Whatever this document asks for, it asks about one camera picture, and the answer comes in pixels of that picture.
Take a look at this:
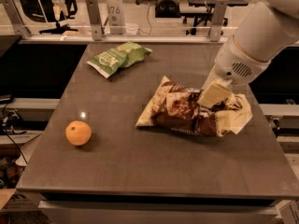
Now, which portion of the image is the orange fruit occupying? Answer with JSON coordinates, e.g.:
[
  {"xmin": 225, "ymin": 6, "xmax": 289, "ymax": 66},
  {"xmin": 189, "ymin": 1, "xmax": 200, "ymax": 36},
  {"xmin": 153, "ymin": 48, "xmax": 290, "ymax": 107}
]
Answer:
[{"xmin": 65, "ymin": 120, "xmax": 92, "ymax": 146}]

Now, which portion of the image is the left metal bracket post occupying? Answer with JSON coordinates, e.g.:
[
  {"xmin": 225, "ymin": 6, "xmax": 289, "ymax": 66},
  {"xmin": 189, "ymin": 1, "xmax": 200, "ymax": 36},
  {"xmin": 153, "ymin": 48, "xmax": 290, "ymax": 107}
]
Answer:
[{"xmin": 0, "ymin": 0, "xmax": 31, "ymax": 39}]

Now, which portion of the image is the metal bracket post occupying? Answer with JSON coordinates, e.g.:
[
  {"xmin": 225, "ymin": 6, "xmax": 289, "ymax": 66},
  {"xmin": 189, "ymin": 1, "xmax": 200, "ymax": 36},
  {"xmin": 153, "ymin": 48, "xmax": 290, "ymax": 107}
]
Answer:
[
  {"xmin": 86, "ymin": 0, "xmax": 103, "ymax": 41},
  {"xmin": 0, "ymin": 0, "xmax": 31, "ymax": 39},
  {"xmin": 209, "ymin": 0, "xmax": 228, "ymax": 42}
]

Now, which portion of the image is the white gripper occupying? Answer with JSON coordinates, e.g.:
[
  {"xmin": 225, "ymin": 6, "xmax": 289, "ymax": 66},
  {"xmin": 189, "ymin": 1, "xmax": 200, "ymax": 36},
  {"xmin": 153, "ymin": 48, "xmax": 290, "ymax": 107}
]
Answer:
[{"xmin": 198, "ymin": 36, "xmax": 270, "ymax": 108}]

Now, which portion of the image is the black cable at left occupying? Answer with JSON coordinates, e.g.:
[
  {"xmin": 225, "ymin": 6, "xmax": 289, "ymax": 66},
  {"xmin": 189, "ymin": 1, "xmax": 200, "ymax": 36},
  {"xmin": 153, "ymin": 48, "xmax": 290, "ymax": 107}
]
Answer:
[{"xmin": 0, "ymin": 103, "xmax": 29, "ymax": 166}]

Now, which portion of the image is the brown chip bag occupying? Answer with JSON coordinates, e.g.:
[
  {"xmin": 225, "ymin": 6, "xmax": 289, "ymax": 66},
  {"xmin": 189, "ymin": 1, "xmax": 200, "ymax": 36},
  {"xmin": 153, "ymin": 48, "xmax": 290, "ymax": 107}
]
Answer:
[{"xmin": 135, "ymin": 77, "xmax": 252, "ymax": 137}]

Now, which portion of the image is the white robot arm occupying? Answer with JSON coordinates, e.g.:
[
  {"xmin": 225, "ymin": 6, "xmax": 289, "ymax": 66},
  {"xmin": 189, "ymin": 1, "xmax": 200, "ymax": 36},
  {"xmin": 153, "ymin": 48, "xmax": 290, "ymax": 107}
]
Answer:
[{"xmin": 199, "ymin": 0, "xmax": 299, "ymax": 107}]

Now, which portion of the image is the middle metal bracket post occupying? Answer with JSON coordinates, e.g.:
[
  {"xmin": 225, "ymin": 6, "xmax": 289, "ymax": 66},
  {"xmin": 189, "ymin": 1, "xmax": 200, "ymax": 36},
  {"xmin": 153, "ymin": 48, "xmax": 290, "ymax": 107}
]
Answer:
[{"xmin": 86, "ymin": 0, "xmax": 103, "ymax": 41}]

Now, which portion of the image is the black box with circles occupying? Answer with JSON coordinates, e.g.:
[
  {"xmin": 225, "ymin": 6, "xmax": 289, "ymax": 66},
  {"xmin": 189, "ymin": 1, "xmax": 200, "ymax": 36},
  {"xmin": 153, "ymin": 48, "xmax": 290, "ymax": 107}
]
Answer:
[{"xmin": 155, "ymin": 0, "xmax": 180, "ymax": 18}]

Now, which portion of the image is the right metal bracket post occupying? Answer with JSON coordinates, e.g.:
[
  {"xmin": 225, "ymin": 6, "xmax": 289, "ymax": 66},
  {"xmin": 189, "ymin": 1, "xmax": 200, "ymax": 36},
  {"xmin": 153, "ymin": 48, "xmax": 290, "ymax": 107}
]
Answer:
[{"xmin": 209, "ymin": 0, "xmax": 228, "ymax": 42}]

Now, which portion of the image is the white numbered pillar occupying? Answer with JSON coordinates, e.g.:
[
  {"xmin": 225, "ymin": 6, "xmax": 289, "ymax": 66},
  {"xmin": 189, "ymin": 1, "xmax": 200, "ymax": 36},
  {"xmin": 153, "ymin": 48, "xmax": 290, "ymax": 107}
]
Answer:
[{"xmin": 106, "ymin": 0, "xmax": 126, "ymax": 35}]

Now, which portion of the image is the green chip bag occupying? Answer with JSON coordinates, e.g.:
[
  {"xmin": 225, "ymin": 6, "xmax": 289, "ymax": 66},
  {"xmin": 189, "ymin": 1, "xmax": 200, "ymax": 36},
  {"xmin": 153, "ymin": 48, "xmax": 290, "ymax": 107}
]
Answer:
[{"xmin": 87, "ymin": 42, "xmax": 152, "ymax": 78}]

